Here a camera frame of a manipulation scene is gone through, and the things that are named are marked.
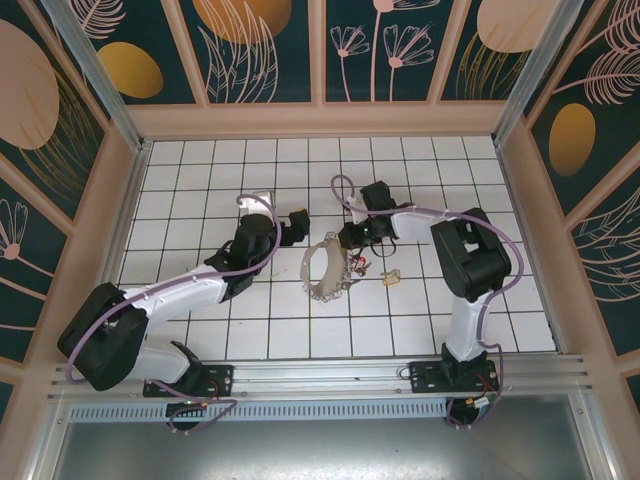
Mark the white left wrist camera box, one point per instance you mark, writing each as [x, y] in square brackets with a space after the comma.
[262, 200]

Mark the teal panel with feather outlines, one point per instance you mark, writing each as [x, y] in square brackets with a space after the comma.
[610, 260]

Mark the teal panel with pink flowers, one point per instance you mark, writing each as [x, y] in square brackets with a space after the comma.
[380, 75]

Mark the aluminium side rail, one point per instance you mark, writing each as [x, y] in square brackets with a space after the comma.
[517, 200]
[127, 200]

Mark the grey metal sheet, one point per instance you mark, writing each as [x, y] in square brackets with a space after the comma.
[320, 452]

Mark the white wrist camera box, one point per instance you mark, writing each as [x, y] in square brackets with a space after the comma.
[262, 200]
[356, 216]

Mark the aluminium corner post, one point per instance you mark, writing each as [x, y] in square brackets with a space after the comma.
[97, 75]
[531, 75]

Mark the teal panel with large disc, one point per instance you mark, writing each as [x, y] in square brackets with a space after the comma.
[40, 125]

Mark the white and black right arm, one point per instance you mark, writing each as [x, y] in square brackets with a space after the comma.
[470, 260]

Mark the teal panel with leaf outlines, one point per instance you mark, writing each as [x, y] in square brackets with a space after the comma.
[250, 75]

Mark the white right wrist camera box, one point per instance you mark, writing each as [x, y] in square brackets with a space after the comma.
[356, 216]

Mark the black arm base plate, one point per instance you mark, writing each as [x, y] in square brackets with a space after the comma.
[425, 377]
[220, 380]

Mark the aluminium mounting rail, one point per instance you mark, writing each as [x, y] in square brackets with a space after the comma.
[320, 372]

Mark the metal keyring plate with rings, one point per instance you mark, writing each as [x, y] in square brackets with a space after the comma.
[330, 289]

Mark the teal panel with pink disc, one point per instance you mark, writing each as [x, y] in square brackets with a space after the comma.
[480, 75]

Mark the teal panel, oval and feathers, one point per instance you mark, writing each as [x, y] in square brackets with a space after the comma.
[590, 125]

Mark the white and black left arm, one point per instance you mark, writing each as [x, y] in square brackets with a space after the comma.
[175, 295]

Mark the teal panel with single flower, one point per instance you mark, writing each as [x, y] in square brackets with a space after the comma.
[25, 260]

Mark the keys with red tag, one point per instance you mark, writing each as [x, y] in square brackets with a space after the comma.
[361, 265]

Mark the teal panel with orange oval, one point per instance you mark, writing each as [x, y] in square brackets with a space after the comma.
[165, 30]

